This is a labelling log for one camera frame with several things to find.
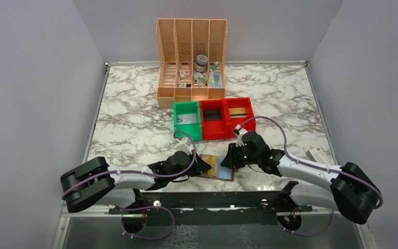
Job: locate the small grey white bottle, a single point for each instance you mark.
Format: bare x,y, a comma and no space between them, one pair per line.
195,80

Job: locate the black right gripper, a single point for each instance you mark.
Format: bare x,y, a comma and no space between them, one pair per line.
231,160

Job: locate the silver card in green bin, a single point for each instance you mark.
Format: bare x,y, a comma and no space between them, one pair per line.
186,119

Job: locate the small teal tube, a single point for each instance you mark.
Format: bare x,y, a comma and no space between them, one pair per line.
214,66

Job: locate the red plastic bin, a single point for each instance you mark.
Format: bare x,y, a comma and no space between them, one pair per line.
235,103
214,130

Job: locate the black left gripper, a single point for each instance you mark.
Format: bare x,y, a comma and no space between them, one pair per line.
199,167

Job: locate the brown leather card holder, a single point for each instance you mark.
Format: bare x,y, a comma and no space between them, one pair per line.
205,176

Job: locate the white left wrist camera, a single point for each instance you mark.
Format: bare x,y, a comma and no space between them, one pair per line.
185,145

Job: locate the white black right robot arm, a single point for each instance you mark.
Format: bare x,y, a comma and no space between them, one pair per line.
322,175

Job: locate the aluminium frame rail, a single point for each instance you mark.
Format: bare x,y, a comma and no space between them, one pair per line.
134,204

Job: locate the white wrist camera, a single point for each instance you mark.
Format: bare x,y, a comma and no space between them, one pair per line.
185,145
239,133

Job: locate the gold VIP card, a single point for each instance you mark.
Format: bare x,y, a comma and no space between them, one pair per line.
239,112

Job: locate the green white marker pen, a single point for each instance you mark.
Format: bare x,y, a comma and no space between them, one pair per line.
202,78

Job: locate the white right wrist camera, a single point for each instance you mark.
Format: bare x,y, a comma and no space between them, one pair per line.
239,133

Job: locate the orange plastic desk organizer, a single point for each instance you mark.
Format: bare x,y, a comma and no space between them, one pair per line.
179,42

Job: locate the small white red box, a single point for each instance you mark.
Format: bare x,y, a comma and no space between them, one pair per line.
318,155

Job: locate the green plastic bin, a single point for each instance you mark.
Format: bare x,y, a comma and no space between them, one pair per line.
193,130

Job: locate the teal packaged item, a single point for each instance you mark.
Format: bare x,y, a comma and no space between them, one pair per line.
215,79

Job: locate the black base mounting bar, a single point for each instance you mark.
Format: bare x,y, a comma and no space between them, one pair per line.
210,208

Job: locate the black card in red bin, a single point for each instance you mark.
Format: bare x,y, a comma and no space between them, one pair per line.
212,115

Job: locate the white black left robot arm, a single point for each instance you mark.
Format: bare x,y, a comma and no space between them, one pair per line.
97,182

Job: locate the grey round tin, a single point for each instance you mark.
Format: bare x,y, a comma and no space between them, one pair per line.
201,63

